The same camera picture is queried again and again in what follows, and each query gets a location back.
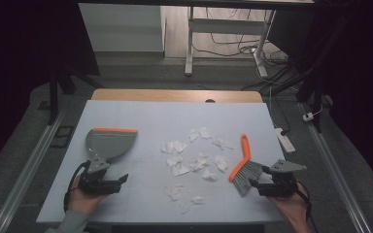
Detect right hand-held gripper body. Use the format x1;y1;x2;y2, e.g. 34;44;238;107
259;158;308;198

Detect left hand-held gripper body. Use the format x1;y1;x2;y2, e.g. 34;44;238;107
78;155;111;195

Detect orange brush with grey bristles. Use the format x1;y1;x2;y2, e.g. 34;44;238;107
228;133;264;198

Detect grey dustpan with orange edge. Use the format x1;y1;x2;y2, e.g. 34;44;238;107
85;127;139;163

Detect pile of white paper scraps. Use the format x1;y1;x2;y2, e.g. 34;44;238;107
159;126;235;216

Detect person's left hand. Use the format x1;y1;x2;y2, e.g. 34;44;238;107
67;176;109;216

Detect person's right hand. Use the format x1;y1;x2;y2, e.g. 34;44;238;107
266;189;310;225

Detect white power strip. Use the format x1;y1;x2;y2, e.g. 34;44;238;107
274;127;296;153

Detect white foam board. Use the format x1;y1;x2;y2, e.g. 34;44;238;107
36;99;300;225

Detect black stand legs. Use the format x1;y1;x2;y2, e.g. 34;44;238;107
261;64;325;134
47;69;95;125

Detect wooden table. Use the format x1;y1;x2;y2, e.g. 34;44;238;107
91;88;264;104

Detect black curtain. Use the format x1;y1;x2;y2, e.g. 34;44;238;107
0;0;101;176
268;0;373;195

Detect white cabinet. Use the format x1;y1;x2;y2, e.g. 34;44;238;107
78;3;166;52

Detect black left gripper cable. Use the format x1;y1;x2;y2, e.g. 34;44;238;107
63;160;91;213

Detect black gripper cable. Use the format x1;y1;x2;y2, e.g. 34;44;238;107
292;179;320;233
63;160;91;213

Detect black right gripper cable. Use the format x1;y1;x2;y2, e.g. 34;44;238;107
292;179;320;233

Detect black floor frame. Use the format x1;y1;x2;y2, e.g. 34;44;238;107
50;125;76;150

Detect aluminium floor rail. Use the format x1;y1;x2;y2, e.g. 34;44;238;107
0;108;67;233
299;103;373;233

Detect tangle of floor cables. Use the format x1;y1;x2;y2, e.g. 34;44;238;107
192;8;289;66

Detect white desk frame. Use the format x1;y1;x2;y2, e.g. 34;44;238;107
184;6;278;78

